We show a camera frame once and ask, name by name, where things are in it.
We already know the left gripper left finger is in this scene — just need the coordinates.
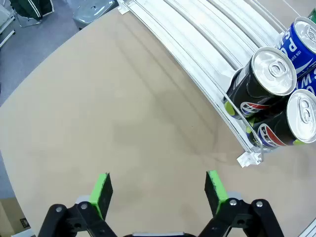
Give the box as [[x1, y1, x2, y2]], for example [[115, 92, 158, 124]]
[[37, 172, 118, 237]]

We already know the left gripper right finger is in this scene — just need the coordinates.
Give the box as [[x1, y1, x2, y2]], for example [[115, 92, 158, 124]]
[[198, 170, 284, 237]]

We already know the black Pepsi can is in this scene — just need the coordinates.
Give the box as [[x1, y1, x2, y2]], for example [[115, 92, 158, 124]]
[[223, 46, 298, 121], [246, 88, 316, 149]]

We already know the grey plastic step stool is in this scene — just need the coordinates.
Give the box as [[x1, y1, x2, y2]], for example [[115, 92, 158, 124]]
[[73, 0, 119, 30]]

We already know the translucent chair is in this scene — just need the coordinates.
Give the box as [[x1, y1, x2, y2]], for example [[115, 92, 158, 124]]
[[14, 12, 42, 28]]

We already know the white metal shelf cart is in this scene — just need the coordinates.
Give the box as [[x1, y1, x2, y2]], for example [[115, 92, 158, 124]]
[[0, 0, 16, 49]]

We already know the dark green striped jacket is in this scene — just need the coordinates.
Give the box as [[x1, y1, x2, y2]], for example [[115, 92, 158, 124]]
[[9, 0, 55, 22]]

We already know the white slotted robot base plate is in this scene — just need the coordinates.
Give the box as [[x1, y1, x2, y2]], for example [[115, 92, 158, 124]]
[[297, 218, 316, 237]]

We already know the white wire can dispenser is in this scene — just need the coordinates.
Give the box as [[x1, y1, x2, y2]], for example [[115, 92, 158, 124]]
[[116, 0, 316, 169]]

